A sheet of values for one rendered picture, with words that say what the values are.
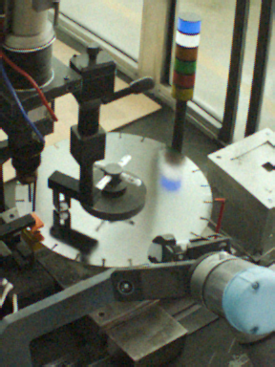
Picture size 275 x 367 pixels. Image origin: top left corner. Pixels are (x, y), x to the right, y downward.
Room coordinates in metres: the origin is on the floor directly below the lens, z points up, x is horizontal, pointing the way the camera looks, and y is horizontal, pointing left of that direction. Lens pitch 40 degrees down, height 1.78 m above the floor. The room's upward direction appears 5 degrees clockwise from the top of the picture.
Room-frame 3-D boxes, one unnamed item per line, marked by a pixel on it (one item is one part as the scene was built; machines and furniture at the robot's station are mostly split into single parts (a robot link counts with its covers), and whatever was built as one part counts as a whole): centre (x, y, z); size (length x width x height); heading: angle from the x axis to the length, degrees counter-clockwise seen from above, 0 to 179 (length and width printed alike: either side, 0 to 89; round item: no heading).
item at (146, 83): (0.88, 0.03, 1.21); 0.08 x 0.06 x 0.03; 131
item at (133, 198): (0.94, 0.04, 0.96); 0.11 x 0.11 x 0.03
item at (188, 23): (1.23, -0.08, 1.14); 0.05 x 0.04 x 0.03; 41
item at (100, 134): (0.88, 0.07, 1.17); 0.06 x 0.05 x 0.20; 122
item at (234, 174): (1.12, -0.26, 0.82); 0.18 x 0.18 x 0.15; 41
